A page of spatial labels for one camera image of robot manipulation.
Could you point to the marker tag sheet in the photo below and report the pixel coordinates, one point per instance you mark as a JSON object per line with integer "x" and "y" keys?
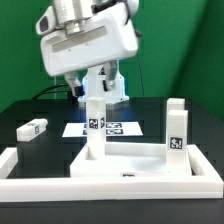
{"x": 112, "y": 129}

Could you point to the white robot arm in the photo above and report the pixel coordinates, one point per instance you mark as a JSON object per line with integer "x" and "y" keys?
{"x": 71, "y": 17}

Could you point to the white U-shaped frame fence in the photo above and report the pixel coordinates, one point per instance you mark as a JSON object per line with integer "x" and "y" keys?
{"x": 204, "y": 182}

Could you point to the white desk top tray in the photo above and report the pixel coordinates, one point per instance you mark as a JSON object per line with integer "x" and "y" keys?
{"x": 124, "y": 159}

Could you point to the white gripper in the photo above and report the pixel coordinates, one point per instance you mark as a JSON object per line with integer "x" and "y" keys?
{"x": 107, "y": 36}

